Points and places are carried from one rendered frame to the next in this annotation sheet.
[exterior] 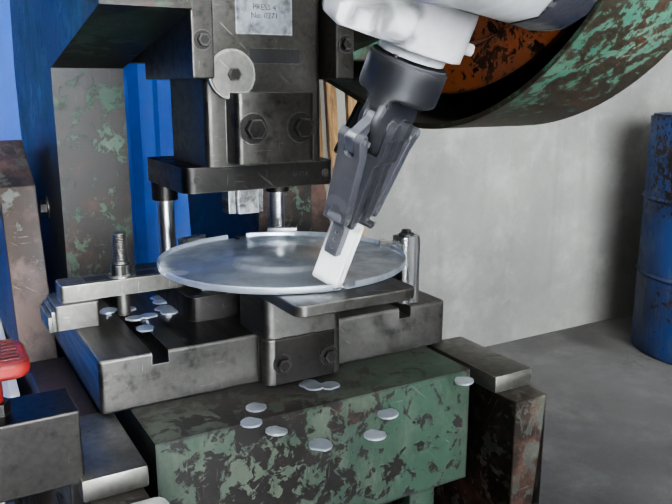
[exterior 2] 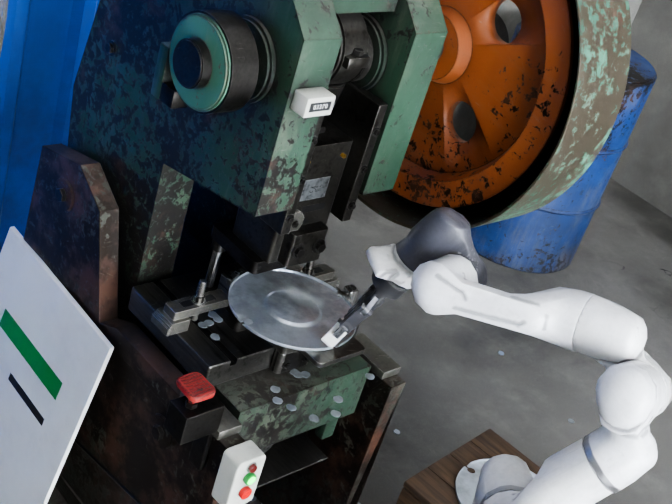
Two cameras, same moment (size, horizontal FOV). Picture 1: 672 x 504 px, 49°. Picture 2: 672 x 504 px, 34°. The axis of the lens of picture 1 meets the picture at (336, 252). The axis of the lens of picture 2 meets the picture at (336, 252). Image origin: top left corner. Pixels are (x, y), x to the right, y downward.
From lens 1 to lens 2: 1.68 m
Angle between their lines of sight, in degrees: 26
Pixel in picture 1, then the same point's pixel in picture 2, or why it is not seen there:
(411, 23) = (404, 278)
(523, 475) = (384, 417)
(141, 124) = (82, 24)
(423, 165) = not seen: hidden behind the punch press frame
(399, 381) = (338, 373)
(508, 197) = not seen: hidden behind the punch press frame
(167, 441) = (244, 410)
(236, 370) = (261, 364)
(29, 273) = (109, 264)
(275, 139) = (305, 253)
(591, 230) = not seen: hidden behind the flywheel
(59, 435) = (216, 415)
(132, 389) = (218, 377)
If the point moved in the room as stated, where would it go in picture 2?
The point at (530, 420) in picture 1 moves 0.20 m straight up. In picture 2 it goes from (395, 394) to (421, 327)
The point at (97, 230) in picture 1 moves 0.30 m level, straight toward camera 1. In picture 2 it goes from (161, 247) to (215, 329)
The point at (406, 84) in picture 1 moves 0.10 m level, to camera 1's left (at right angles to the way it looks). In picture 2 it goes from (394, 293) to (346, 288)
